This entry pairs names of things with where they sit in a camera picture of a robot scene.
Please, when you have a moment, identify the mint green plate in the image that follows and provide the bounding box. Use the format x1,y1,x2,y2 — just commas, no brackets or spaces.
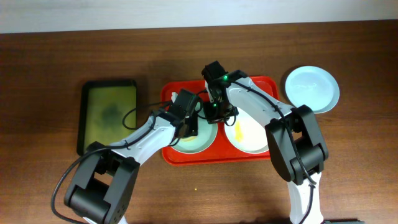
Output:
171,105,218,154

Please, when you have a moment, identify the cream white plate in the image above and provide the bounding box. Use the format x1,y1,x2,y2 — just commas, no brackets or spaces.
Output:
224,108,269,154

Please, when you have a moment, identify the light blue plate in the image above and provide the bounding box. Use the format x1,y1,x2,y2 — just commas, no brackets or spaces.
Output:
284,66,340,114

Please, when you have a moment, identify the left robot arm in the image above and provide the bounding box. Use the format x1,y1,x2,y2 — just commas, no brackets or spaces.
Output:
64,90,200,223

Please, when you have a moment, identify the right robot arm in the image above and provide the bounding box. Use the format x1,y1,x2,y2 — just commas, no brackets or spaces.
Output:
201,61,328,223

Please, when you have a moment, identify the red plastic tray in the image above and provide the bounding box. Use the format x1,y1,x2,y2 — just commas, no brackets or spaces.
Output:
160,80,271,166

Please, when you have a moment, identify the black tray with green liquid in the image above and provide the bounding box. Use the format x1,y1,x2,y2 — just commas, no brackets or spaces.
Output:
76,79,137,156

